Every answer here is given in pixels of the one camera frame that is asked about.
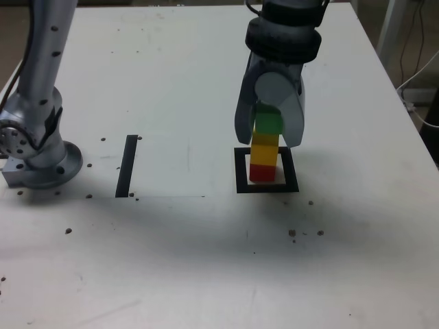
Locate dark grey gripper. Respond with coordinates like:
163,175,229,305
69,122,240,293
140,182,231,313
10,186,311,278
234,50,307,149

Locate red cube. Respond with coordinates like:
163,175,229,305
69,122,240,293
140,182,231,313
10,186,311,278
249,163,277,183

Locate white cable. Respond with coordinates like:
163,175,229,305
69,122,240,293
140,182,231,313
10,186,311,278
396,50,439,130

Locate green cube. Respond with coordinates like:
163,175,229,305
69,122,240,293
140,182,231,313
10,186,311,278
253,101,285,136

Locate black tape strip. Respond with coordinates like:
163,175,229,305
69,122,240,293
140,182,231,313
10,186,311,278
115,134,139,199

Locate yellow cube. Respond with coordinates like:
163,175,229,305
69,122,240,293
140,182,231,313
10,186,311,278
250,132,279,168

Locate thin black hanging cable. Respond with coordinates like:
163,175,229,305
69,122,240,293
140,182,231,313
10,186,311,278
397,3,418,88
414,0,426,75

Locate black tape square outline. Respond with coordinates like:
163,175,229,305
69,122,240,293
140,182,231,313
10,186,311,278
233,146,300,195

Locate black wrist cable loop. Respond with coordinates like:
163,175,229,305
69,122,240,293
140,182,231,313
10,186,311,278
244,0,265,16

